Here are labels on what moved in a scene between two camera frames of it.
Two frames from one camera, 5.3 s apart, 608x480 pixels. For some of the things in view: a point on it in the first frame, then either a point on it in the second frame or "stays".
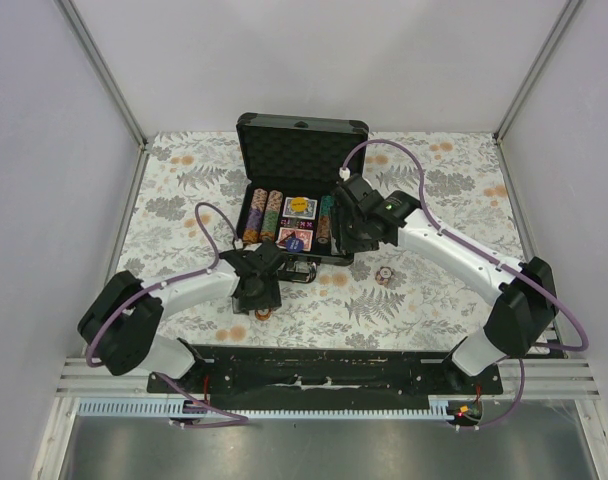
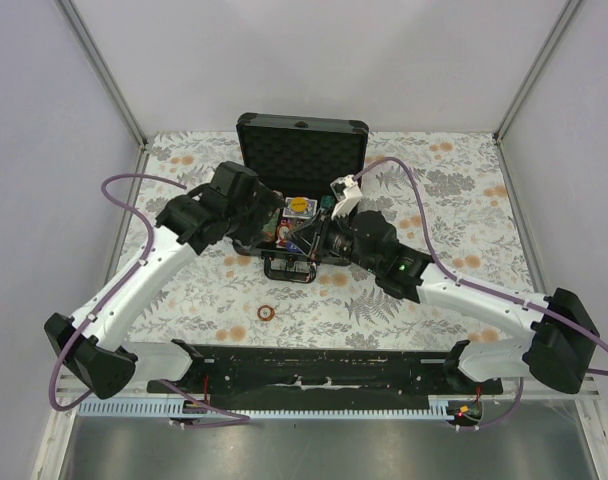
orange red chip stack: x=263 y=315 stays
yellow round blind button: x=299 y=204 stays
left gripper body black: x=265 y=297 to x=248 y=219
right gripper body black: x=351 y=236 to x=333 y=238
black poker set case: x=289 y=168 stays
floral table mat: x=185 y=217 stays
